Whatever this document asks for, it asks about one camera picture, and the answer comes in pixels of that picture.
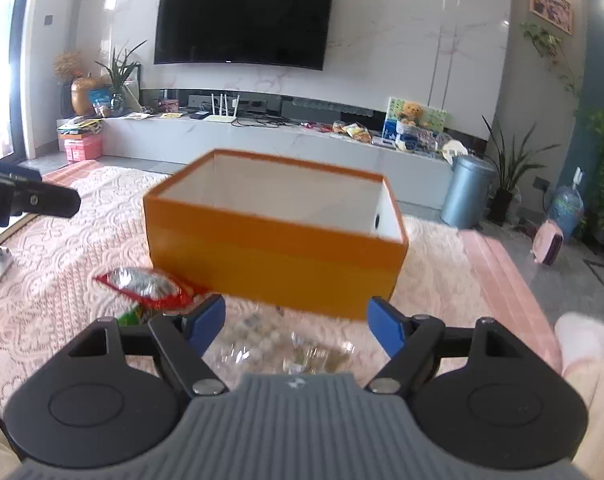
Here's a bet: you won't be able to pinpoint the white TV cabinet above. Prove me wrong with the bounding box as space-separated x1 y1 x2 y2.
56 87 459 212

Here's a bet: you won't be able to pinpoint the stack of papers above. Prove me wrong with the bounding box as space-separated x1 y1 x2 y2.
56 116 106 137

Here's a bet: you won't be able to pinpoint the pink box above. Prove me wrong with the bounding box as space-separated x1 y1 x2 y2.
64 135 104 163

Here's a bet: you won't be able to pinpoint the white round fan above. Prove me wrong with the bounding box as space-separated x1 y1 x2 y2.
441 139 469 164

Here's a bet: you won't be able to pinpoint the blue water bottle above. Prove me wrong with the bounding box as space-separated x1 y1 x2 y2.
551 166 586 235

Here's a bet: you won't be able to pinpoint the pink heater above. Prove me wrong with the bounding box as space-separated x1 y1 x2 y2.
531 219 566 267

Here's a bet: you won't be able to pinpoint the blue snack bag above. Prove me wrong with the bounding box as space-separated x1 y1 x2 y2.
88 87 114 117

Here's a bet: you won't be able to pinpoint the orange cardboard box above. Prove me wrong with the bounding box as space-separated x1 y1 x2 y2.
142 148 410 321

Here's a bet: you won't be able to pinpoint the clear snack packet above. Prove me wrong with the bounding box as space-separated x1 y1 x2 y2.
201 307 365 377

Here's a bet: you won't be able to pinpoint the brown teddy bear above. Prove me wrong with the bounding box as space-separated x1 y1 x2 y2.
398 101 426 129

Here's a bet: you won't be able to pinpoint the hanging green vine plant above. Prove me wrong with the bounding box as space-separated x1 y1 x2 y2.
519 20 584 108

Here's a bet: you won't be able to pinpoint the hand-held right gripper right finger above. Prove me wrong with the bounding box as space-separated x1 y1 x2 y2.
366 297 529 394

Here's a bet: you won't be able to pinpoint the black curved television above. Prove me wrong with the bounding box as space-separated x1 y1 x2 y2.
154 0 337 72

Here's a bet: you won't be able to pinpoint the framed wall picture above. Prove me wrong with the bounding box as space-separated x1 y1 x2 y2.
529 0 574 37

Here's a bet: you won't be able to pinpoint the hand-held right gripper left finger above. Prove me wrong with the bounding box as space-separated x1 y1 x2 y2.
69 293 229 395

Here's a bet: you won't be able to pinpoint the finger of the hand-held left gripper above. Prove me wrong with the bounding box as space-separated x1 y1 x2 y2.
0 156 82 218

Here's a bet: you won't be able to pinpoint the person's right leg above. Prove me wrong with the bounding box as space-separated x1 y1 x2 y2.
553 311 604 480

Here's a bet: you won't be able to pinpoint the plant in black pot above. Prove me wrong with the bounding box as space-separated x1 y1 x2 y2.
481 114 562 227

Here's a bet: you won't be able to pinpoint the red and silver snack packet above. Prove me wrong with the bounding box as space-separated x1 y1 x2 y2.
94 266 209 312

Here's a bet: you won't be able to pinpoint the white router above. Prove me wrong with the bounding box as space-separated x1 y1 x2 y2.
203 92 241 124

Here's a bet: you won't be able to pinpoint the dried flowers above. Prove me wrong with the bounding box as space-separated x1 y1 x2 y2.
52 50 86 84

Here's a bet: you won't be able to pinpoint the green plant in glass vase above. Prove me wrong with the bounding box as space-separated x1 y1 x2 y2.
94 40 148 117

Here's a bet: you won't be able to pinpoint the blue printed box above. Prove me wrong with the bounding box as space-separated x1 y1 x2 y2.
381 120 413 152

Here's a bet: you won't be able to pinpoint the pile of snacks on cabinet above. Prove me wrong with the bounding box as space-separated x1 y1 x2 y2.
331 120 373 143

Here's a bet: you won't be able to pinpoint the blue-grey trash can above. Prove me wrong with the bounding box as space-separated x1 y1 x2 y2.
440 154 498 230

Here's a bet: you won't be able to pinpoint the brown round vase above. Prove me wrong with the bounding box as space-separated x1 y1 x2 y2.
70 74 108 118

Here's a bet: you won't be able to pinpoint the white and green snack packet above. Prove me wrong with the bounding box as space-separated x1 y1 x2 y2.
116 304 155 328

